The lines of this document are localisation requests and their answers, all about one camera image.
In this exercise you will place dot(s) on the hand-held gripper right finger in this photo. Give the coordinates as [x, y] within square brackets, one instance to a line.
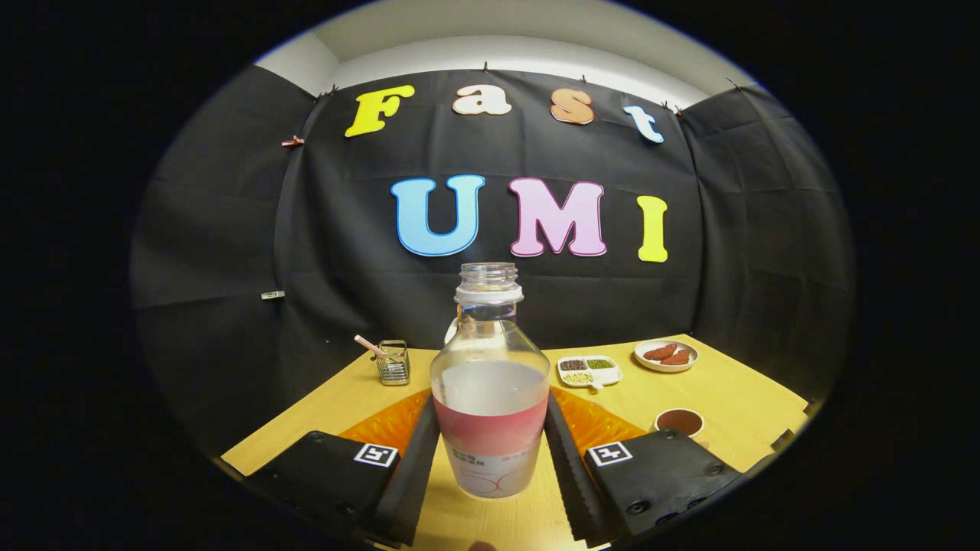
[570, 474]

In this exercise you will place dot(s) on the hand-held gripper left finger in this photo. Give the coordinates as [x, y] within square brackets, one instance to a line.
[409, 474]

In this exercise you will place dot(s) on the clear juice bottle red label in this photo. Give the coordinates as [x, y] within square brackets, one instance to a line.
[490, 428]

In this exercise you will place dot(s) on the wooden table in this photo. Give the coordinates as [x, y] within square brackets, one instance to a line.
[329, 413]

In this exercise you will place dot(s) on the white divided bean dish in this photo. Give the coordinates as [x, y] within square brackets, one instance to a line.
[589, 371]

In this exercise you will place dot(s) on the round white plate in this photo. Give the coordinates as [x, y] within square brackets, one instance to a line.
[666, 368]

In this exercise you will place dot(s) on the red sausage piece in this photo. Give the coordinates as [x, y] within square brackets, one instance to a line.
[660, 352]
[677, 357]

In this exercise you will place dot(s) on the black backdrop cloth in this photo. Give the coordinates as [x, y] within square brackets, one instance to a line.
[344, 306]

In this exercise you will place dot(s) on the copper clip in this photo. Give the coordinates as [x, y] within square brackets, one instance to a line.
[292, 141]

